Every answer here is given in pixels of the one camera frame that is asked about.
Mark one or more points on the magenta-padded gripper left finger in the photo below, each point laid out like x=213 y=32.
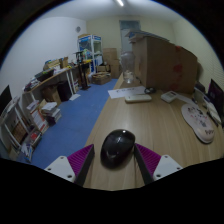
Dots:
x=61 y=166

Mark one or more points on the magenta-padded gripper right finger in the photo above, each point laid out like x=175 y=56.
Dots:
x=165 y=165

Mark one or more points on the black computer mouse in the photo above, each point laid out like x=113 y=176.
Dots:
x=117 y=146

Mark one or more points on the white printed mouse pad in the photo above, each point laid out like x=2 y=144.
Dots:
x=197 y=120

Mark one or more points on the stack of books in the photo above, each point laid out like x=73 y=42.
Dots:
x=51 y=113

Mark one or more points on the white shelf unit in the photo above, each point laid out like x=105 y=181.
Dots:
x=20 y=130

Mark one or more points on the white remote control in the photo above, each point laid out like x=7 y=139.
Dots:
x=169 y=96

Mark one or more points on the black bin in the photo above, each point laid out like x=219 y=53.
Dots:
x=64 y=90

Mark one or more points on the clear plastic container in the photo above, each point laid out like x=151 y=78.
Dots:
x=198 y=96

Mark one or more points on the white paper sheet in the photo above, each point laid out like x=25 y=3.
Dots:
x=125 y=92

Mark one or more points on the black monitor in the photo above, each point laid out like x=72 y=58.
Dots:
x=216 y=95

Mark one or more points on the black screen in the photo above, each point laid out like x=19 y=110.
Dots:
x=4 y=98

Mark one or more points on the open cardboard box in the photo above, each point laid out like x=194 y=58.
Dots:
x=101 y=78

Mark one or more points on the black stand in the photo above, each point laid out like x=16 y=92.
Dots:
x=82 y=70

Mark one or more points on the large brown cardboard box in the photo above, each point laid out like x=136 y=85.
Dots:
x=160 y=65

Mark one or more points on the clear glass jar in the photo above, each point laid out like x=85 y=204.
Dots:
x=127 y=66

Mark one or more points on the stacked brown cardboard boxes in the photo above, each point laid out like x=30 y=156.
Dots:
x=111 y=61

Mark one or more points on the blue white arcade cabinet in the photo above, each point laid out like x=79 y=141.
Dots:
x=84 y=45
x=97 y=50

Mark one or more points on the flat grey cardboard sheets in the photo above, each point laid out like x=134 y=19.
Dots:
x=143 y=35

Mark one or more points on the grey door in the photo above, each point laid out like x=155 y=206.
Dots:
x=128 y=33

